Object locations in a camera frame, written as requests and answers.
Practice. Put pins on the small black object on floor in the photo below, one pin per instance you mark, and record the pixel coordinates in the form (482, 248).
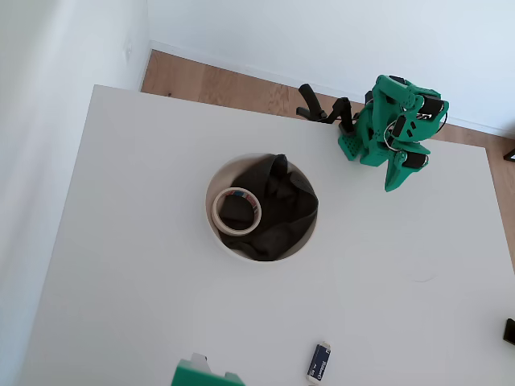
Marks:
(511, 156)

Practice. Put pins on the green printed holder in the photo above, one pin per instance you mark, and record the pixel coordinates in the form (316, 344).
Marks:
(193, 376)

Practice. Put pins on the black crumpled cloth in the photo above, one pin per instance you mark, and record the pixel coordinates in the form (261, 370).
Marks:
(281, 213)

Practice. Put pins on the black box-shaped camera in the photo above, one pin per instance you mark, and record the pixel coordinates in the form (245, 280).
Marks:
(510, 331)

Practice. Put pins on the white round bowl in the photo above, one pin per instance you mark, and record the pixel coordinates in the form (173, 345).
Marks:
(210, 237)

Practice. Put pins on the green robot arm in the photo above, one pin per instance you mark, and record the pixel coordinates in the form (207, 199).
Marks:
(390, 112)

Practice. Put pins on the cream masking tape roll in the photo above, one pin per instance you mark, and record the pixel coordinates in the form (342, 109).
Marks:
(217, 219)

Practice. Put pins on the blue and white eraser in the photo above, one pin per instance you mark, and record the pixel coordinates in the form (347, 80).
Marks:
(318, 362)

